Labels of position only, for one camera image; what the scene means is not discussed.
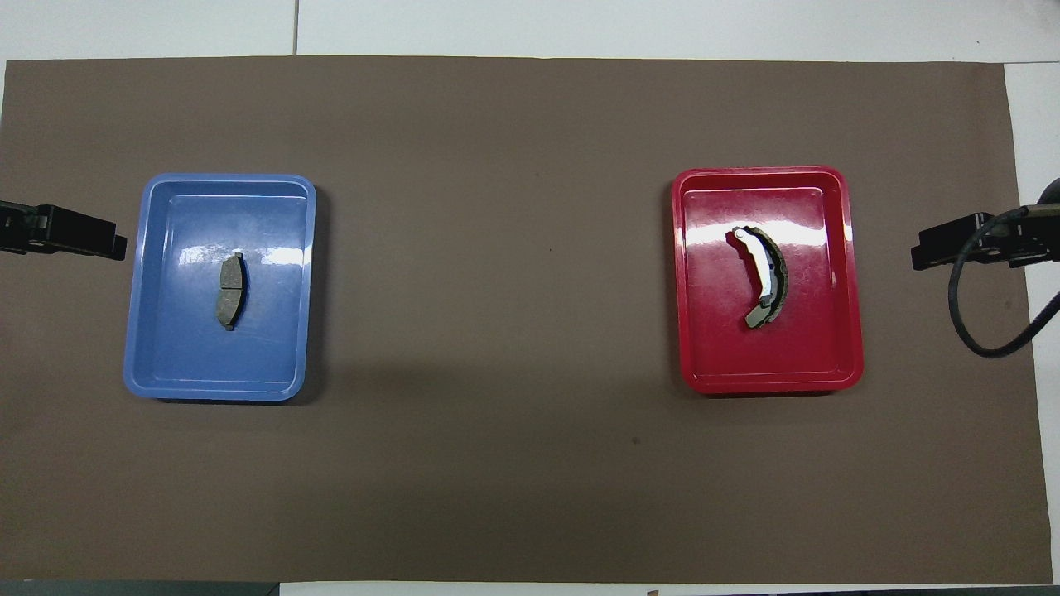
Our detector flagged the curved brake shoe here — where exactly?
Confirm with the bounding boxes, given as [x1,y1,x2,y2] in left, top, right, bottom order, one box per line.
[732,224,788,330]

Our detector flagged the grey brake pad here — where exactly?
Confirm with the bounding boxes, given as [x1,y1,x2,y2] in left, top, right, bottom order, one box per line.
[215,252,247,332]

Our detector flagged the brown table mat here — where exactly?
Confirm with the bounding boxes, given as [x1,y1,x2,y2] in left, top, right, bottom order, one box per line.
[0,56,1054,584]

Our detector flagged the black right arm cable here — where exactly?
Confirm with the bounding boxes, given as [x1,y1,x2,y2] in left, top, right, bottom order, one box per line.
[947,204,1060,359]

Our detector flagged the blue plastic tray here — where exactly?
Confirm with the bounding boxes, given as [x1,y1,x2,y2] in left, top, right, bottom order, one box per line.
[123,173,318,403]

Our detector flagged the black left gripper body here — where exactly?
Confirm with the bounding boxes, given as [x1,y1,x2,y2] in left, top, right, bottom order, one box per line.
[0,201,55,256]

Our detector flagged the red plastic tray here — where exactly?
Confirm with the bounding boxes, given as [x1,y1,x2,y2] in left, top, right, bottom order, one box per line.
[670,165,865,396]

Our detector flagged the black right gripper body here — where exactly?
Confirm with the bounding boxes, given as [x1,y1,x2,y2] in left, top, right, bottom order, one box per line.
[977,178,1060,267]

